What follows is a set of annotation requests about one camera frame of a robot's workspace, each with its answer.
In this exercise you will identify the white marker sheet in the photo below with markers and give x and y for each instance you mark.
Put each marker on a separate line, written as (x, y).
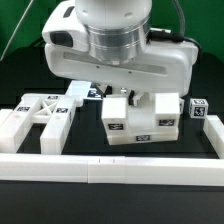
(83, 89)

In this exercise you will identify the white tagged cube right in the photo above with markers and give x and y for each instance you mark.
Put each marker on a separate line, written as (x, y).
(198, 108)

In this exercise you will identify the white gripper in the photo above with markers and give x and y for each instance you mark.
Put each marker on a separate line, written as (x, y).
(110, 42)

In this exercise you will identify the white chair back frame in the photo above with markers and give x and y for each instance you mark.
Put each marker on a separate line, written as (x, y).
(56, 112)

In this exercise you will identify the white U-shaped obstacle fence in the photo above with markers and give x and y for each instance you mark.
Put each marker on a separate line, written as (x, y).
(121, 170)

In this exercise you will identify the white chair seat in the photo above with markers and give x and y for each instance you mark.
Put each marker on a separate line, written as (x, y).
(141, 127)

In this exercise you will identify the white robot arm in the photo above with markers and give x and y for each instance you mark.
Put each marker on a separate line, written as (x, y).
(109, 43)

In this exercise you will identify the thin white rod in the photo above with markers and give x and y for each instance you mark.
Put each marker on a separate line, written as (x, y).
(16, 29)

